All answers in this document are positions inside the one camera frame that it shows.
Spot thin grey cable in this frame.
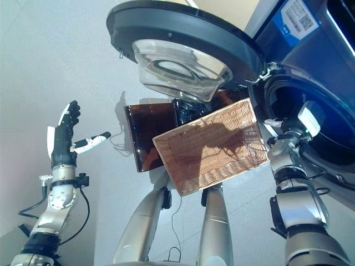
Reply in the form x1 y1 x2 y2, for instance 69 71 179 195
167 196 184 262

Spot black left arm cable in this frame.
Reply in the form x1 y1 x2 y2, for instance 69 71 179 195
17 177 92 247

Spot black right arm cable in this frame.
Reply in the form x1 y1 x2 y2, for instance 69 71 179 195
303 170 331 196

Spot brown wicker laundry basket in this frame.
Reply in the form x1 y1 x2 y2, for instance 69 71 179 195
152 97 271 197

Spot robot grey torso and legs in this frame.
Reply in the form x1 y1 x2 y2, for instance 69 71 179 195
111 174 234 266

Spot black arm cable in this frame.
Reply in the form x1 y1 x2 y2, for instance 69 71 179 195
303 170 331 196
17 177 92 247

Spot dark grey washing machine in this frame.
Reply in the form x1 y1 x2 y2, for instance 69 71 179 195
244 0 355 192

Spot blue barcode sticker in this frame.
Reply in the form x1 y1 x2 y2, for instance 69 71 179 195
278 0 323 43

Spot dark brown tray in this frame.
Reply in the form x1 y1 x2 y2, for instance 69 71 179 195
124 90 246 173

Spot white floor cable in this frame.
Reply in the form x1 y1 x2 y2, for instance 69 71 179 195
110 121 134 156

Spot robot left hand black white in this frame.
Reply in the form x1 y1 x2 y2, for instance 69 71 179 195
46 100 112 169

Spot round glass washing machine door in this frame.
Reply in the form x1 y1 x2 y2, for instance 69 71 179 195
106 0 266 104

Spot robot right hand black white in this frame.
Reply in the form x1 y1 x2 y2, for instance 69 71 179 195
263 100 323 139

